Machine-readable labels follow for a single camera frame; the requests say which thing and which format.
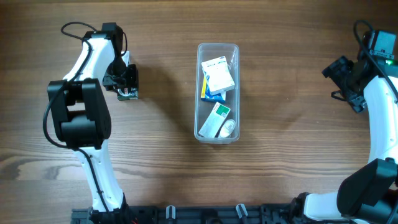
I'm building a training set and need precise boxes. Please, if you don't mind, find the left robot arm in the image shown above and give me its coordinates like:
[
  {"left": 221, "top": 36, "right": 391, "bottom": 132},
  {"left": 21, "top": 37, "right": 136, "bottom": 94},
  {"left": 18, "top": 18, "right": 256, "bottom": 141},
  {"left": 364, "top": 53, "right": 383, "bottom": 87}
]
[{"left": 43, "top": 22, "right": 139, "bottom": 223}]

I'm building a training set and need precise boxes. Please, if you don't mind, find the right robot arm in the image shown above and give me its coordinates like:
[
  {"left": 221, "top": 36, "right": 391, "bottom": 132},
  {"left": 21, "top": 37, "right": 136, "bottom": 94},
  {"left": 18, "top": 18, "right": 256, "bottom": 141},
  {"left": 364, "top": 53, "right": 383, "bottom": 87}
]
[{"left": 290, "top": 29, "right": 397, "bottom": 223}]

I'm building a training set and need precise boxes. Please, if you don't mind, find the white green slim box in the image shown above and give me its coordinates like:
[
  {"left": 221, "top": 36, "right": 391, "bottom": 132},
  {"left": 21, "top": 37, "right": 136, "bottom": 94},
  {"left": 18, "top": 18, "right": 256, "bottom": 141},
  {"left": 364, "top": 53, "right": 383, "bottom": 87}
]
[{"left": 198, "top": 103, "right": 231, "bottom": 138}]

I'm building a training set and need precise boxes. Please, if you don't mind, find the blue yellow lozenge box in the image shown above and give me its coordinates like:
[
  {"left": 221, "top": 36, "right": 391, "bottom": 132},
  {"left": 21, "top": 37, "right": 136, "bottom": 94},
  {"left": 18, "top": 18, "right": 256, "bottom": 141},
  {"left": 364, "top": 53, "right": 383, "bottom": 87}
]
[{"left": 200, "top": 77, "right": 226, "bottom": 103}]

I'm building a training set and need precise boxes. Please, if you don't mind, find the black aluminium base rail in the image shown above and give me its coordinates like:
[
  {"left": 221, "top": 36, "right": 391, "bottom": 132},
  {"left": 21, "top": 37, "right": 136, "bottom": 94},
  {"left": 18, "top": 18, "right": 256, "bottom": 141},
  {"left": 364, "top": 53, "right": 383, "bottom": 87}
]
[{"left": 70, "top": 203, "right": 312, "bottom": 224}]

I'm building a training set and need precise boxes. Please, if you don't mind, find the clear plastic container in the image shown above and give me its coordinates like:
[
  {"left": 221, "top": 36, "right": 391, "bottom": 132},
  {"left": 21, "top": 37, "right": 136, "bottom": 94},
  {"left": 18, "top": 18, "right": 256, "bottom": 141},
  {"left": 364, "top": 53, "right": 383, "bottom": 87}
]
[{"left": 194, "top": 43, "right": 241, "bottom": 144}]

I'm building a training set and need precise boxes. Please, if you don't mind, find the green Zam-Buk box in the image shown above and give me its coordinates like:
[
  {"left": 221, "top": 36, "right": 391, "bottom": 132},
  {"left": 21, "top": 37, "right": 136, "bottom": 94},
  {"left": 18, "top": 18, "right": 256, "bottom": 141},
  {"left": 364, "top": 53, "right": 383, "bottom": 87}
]
[{"left": 117, "top": 88, "right": 139, "bottom": 101}]

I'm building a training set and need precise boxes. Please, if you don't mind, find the white blue medicine box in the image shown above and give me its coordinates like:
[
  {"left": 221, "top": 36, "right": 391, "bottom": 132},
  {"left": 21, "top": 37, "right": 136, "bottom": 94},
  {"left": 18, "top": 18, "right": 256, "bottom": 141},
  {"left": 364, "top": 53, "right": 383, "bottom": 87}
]
[{"left": 201, "top": 56, "right": 235, "bottom": 95}]

